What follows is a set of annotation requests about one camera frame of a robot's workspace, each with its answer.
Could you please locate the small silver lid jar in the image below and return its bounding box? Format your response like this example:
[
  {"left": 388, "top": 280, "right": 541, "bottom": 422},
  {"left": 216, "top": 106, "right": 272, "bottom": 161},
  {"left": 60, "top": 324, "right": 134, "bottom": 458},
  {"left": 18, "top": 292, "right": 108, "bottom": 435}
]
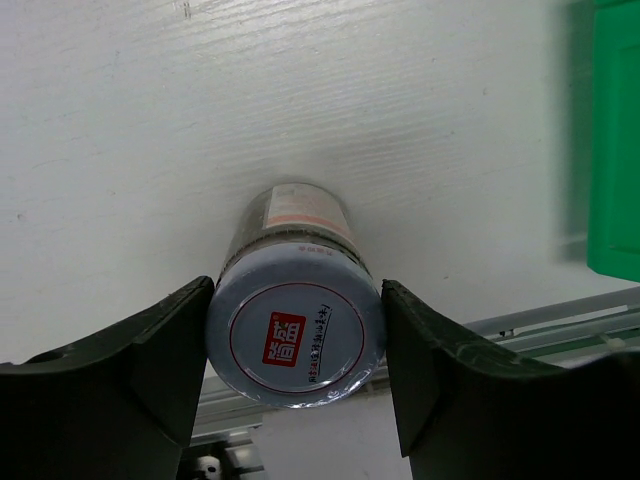
[{"left": 205, "top": 182, "right": 386, "bottom": 409}]

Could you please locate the front aluminium rail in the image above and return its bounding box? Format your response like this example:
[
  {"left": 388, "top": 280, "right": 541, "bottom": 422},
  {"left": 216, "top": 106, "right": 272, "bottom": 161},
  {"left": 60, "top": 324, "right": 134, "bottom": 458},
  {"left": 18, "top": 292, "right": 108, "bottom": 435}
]
[{"left": 189, "top": 287, "right": 640, "bottom": 480}]

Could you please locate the green divided bin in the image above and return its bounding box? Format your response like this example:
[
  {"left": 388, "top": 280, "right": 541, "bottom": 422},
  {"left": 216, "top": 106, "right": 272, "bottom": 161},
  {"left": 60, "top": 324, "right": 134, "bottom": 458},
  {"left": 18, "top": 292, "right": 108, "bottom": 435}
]
[{"left": 564, "top": 1, "right": 639, "bottom": 281}]

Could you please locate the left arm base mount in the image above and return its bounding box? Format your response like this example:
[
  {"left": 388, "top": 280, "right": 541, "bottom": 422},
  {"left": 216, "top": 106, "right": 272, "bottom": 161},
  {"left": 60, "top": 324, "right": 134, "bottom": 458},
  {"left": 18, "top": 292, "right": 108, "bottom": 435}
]
[{"left": 176, "top": 440, "right": 268, "bottom": 480}]

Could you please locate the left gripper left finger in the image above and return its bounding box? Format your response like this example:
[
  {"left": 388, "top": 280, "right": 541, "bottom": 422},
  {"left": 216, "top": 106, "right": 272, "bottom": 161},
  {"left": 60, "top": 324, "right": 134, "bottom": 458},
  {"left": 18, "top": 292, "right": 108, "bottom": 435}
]
[{"left": 1, "top": 276, "right": 214, "bottom": 479}]

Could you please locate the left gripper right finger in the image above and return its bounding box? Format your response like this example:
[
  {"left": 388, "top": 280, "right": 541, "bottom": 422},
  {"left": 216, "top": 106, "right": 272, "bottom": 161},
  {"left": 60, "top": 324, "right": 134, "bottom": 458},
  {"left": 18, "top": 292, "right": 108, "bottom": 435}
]
[{"left": 382, "top": 280, "right": 639, "bottom": 479}]

